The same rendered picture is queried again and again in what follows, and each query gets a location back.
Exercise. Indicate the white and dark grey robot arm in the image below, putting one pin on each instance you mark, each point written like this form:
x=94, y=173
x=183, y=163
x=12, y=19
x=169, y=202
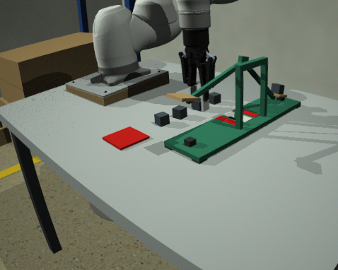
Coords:
x=119, y=35

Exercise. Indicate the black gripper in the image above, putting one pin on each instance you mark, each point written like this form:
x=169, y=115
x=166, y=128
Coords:
x=196, y=44

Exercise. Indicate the flat red square plate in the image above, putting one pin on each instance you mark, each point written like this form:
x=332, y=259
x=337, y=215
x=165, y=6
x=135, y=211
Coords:
x=125, y=138

